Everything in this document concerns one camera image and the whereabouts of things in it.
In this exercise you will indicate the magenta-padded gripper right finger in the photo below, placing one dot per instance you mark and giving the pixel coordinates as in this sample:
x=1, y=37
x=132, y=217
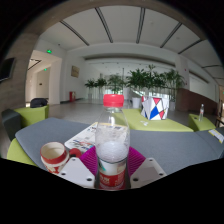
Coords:
x=146, y=171

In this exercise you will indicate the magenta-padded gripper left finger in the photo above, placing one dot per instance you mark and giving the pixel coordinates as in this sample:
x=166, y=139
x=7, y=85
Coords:
x=77, y=172

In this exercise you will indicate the clear red-capped water bottle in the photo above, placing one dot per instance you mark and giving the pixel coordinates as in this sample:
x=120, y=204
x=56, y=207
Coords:
x=112, y=156

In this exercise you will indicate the small clear water bottle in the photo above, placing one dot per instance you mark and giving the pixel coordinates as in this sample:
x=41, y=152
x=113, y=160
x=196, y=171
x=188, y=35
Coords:
x=201, y=113

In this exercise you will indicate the red and white mug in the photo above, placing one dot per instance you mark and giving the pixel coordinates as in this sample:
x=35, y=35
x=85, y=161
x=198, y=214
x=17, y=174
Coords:
x=53, y=156

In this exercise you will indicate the printed magazine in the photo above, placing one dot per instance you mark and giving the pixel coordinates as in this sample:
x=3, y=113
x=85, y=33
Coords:
x=83, y=138

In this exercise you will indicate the white red blue geometric box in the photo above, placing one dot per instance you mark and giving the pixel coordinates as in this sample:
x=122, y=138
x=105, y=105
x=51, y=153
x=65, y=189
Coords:
x=155, y=108

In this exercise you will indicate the small green block table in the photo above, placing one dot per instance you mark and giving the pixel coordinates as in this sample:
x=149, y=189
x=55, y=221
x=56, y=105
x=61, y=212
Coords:
x=200, y=125

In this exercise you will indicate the green seat block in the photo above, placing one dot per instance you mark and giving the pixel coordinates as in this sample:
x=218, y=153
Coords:
x=33, y=116

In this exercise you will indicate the red fire extinguisher box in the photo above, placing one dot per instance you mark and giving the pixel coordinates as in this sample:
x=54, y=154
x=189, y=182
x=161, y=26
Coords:
x=72, y=96

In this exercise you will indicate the black bag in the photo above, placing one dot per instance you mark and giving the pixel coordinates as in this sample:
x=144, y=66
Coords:
x=38, y=102

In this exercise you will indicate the dark grey seat block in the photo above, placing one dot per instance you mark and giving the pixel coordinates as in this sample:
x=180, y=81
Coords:
x=10, y=123

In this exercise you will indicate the row of potted plants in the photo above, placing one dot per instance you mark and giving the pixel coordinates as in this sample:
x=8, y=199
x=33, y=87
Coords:
x=140, y=80

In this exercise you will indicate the green exit sign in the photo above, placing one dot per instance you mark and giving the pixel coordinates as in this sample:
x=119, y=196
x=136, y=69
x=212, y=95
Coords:
x=49, y=51

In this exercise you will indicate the framed wall picture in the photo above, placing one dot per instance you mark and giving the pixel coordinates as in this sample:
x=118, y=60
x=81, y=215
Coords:
x=75, y=71

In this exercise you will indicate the black wall screen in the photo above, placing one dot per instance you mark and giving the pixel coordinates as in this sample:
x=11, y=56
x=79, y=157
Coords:
x=6, y=70

